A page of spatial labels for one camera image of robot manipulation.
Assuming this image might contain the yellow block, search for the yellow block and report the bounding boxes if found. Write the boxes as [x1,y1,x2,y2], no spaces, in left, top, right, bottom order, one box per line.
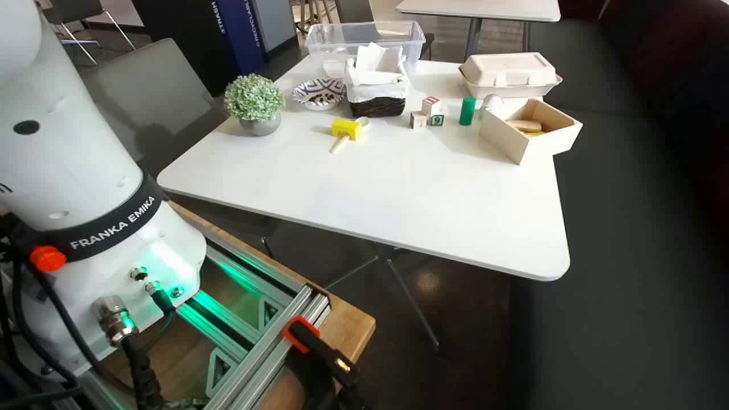
[329,114,370,144]

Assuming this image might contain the green cylinder block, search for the green cylinder block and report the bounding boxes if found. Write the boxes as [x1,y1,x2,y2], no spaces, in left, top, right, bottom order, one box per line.
[459,94,478,128]

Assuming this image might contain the dark woven basket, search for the dark woven basket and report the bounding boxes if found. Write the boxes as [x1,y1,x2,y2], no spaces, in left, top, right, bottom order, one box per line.
[348,85,410,119]

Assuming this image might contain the wooden base board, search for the wooden base board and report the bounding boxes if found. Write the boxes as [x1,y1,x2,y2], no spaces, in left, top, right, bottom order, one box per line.
[97,200,378,410]

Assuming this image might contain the white cloth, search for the white cloth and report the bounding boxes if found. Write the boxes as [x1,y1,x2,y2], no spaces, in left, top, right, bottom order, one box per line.
[346,43,413,106]

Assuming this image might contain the green potted plant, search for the green potted plant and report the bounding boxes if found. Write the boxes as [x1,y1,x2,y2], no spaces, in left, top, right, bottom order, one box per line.
[222,73,289,139]

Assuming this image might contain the light wooden box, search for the light wooden box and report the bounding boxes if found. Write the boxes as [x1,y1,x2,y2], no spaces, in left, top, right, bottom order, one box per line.
[477,99,586,166]

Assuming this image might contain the orange black clamp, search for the orange black clamp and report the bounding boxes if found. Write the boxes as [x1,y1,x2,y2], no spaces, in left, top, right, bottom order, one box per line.
[283,315,367,410]

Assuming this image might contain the clear plastic bin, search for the clear plastic bin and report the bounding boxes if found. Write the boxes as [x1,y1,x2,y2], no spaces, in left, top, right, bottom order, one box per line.
[302,19,428,83]

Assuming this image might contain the wooden piece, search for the wooden piece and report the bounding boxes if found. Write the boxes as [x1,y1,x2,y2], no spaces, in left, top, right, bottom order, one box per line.
[505,116,544,136]

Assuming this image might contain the white foam clamshell container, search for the white foam clamshell container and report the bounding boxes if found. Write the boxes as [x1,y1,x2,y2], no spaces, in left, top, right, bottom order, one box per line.
[456,50,564,101]

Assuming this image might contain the dark blue cabinet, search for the dark blue cabinet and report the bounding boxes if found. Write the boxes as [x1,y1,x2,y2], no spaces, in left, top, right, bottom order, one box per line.
[132,0,299,99]

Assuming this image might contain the white background table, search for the white background table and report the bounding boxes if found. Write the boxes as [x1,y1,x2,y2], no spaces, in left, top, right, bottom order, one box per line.
[394,0,564,56]

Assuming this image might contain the grey chair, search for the grey chair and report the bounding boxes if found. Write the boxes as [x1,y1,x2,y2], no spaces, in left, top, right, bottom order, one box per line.
[78,37,231,166]

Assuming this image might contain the orange round knob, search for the orange round knob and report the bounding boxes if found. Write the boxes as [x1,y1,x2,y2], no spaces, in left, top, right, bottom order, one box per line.
[28,243,68,276]

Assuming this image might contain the dark chair metal legs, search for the dark chair metal legs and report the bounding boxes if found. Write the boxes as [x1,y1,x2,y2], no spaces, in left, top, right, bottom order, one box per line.
[33,0,138,66]

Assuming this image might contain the metal table leg frame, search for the metal table leg frame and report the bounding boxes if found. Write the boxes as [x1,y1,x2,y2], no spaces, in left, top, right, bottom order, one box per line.
[326,248,441,352]

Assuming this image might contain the aluminium profile frame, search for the aluminium profile frame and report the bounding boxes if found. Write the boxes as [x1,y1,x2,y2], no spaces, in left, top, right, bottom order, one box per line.
[174,241,332,410]

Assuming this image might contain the thick black base cable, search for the thick black base cable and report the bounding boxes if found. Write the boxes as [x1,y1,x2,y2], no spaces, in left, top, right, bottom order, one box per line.
[120,332,167,410]

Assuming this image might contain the thin black base cable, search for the thin black base cable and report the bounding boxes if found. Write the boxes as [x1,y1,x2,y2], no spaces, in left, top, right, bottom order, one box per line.
[0,214,100,410]

